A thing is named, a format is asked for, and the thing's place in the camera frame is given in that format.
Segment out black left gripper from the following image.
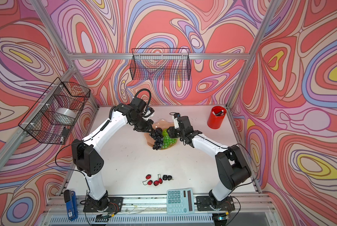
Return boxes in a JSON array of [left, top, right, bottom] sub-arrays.
[[130, 115, 156, 132]]

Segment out green grape bunch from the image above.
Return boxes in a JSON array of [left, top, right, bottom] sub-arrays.
[[161, 137, 178, 149]]

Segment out pink scalloped fruit bowl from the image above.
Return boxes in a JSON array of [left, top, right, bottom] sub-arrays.
[[144, 120, 178, 150]]

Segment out black grape bunch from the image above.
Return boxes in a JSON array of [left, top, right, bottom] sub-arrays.
[[150, 128, 163, 150]]

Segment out black berries pair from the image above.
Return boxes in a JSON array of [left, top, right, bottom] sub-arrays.
[[162, 175, 173, 181]]

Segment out green bumpy round fruit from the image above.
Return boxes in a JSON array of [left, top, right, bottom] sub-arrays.
[[162, 129, 170, 138]]

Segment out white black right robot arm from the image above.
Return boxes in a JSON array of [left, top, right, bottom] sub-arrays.
[[167, 112, 252, 205]]

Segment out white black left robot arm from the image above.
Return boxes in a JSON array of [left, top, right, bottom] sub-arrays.
[[72, 88, 162, 211]]

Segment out red cup holder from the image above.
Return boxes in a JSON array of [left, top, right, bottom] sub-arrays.
[[207, 106, 227, 130]]

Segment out red cherries cluster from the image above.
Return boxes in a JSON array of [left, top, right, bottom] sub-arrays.
[[142, 174, 163, 186]]

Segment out silver tape roll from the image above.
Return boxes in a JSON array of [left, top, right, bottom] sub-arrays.
[[53, 107, 76, 125]]

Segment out teal calculator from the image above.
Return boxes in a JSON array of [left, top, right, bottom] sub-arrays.
[[167, 188, 195, 215]]

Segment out blue black handheld tool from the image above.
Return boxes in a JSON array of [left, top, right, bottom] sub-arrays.
[[63, 189, 78, 221]]

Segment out black wire basket back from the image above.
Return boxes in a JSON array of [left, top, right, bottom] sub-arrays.
[[129, 48, 192, 81]]

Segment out black wire basket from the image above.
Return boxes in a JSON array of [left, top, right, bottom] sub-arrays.
[[18, 78, 90, 145], [129, 48, 192, 81]]

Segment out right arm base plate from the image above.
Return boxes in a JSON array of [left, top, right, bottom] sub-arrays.
[[194, 196, 235, 212]]

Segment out black wire basket left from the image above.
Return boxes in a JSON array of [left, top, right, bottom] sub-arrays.
[[18, 78, 90, 145]]

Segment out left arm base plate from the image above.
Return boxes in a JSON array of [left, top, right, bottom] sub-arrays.
[[83, 196, 124, 214]]

